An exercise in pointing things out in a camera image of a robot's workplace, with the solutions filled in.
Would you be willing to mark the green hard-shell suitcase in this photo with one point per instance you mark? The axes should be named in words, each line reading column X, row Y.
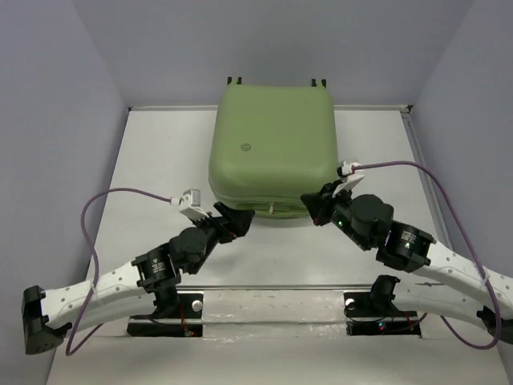
column 270, row 145

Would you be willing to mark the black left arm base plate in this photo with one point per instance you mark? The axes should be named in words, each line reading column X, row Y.
column 182, row 319

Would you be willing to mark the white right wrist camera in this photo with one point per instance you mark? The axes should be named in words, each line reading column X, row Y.
column 348, row 177

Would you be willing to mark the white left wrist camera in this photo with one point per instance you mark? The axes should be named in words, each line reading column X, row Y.
column 190, row 205

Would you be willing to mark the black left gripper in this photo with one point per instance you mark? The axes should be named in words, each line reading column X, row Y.
column 236, row 220

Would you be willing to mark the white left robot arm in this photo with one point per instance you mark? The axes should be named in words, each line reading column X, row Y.
column 48, row 315

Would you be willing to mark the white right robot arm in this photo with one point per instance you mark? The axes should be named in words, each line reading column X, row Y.
column 478, row 296

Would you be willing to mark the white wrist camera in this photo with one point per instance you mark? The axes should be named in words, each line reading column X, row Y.
column 348, row 177
column 190, row 205

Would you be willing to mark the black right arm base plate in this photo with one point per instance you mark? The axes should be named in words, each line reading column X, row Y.
column 363, row 318

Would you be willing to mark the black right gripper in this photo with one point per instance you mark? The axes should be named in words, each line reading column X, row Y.
column 320, row 202

